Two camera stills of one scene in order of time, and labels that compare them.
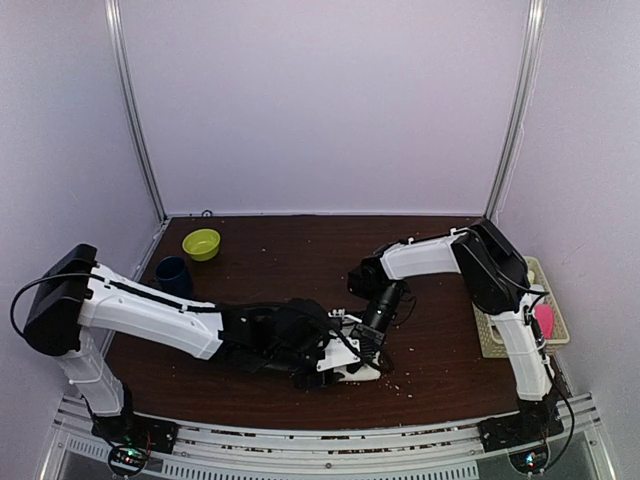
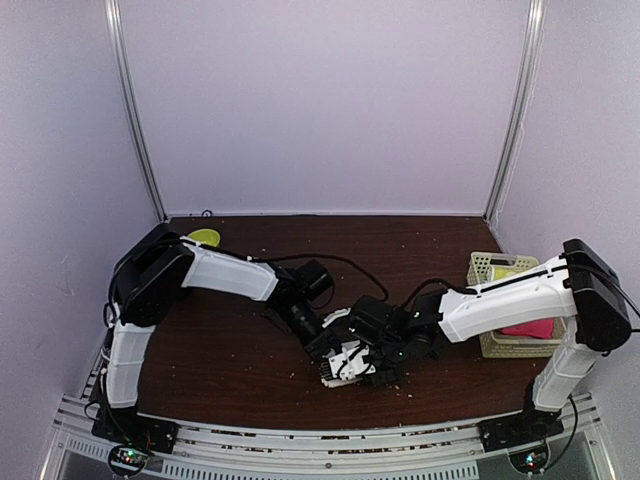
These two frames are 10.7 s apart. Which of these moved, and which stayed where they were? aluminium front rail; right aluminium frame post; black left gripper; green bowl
Moved: black left gripper
Stayed: green bowl; aluminium front rail; right aluminium frame post
